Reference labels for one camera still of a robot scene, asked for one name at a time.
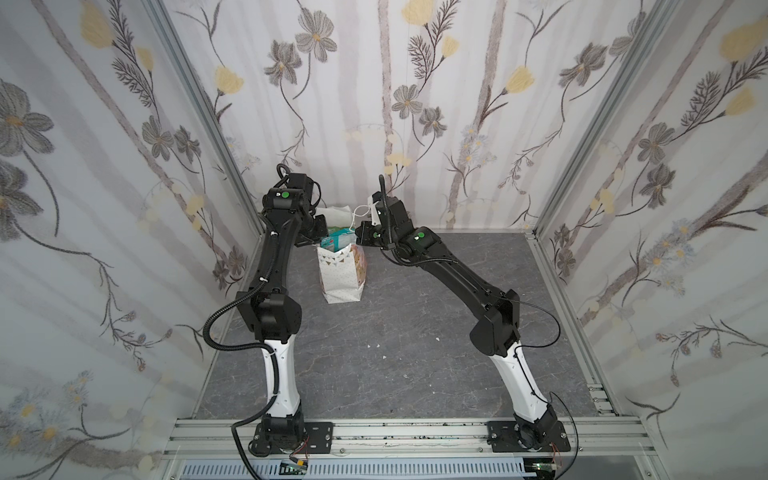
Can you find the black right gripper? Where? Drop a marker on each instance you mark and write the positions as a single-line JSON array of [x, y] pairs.
[[366, 234]]

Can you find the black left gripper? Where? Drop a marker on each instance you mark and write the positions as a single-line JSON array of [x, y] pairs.
[[318, 227]]

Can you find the teal snack packet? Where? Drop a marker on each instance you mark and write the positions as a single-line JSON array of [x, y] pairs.
[[338, 239]]

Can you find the white cartoon paper gift bag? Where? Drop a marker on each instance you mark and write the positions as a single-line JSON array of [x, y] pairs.
[[343, 273]]

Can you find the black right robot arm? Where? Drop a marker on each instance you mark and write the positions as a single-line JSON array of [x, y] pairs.
[[496, 332]]

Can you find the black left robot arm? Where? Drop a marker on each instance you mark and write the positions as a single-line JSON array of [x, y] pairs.
[[291, 220]]

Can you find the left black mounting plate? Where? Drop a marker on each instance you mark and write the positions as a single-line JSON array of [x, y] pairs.
[[315, 437]]

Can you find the black mounting plate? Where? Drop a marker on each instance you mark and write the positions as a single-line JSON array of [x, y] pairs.
[[315, 437], [509, 436]]

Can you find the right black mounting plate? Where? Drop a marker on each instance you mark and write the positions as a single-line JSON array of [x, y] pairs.
[[509, 436]]

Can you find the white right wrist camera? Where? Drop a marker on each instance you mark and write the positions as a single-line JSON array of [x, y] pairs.
[[375, 217]]

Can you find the white slotted cable duct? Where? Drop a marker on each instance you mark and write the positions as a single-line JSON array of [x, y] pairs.
[[404, 468]]

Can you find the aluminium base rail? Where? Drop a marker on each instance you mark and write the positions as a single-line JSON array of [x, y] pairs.
[[602, 447]]

